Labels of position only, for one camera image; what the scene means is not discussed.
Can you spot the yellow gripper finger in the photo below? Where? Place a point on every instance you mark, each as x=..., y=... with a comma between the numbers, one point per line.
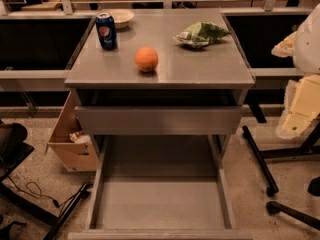
x=285, y=47
x=301, y=106

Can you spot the green jalapeno chip bag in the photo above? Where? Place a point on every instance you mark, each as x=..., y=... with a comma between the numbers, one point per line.
x=202, y=34

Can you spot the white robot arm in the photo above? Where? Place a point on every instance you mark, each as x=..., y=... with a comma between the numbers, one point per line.
x=306, y=48

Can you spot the grey drawer cabinet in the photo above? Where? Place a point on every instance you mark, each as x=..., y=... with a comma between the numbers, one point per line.
x=213, y=77

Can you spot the closed grey top drawer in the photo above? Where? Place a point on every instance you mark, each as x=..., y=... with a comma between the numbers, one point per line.
x=103, y=120

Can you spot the open grey middle drawer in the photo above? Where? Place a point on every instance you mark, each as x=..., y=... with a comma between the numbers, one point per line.
x=160, y=188

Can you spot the orange fruit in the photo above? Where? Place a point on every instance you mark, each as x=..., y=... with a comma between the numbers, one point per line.
x=146, y=59

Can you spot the white ceramic bowl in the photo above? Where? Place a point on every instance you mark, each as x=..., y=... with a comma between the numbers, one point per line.
x=122, y=17

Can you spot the blue pepsi can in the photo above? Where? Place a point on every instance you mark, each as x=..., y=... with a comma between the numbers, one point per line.
x=106, y=30

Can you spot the cardboard box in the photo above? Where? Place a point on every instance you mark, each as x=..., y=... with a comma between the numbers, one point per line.
x=67, y=141

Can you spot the black stand leg left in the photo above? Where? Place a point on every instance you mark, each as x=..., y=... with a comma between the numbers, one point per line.
x=67, y=208

